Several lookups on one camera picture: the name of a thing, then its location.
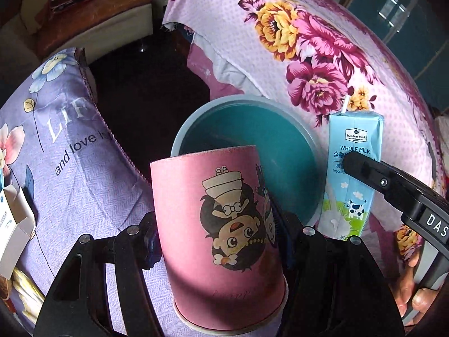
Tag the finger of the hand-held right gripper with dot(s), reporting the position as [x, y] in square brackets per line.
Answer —
[379, 180]

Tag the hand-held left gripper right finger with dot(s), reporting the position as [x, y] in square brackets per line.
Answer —
[280, 240]

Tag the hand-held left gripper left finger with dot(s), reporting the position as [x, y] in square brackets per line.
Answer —
[153, 249]

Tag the light blue milk carton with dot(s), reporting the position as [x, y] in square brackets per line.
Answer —
[350, 137]

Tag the pink cartoon paper cup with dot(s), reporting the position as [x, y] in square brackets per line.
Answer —
[196, 200]

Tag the teal round bin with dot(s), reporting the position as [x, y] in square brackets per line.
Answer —
[245, 126]

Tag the person's right hand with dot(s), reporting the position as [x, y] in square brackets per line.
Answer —
[407, 288]

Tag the purple floral blanket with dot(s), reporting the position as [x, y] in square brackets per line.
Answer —
[70, 189]

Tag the yellow snack packet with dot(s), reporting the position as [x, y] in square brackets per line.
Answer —
[24, 291]

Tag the small white cardboard box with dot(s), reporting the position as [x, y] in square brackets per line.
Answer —
[14, 245]

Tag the pink floral quilt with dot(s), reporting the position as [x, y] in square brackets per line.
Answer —
[315, 17]

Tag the brown leather sofa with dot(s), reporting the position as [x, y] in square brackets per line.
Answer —
[105, 10]

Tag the yellow patterned cushion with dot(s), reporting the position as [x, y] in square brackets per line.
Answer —
[35, 3]

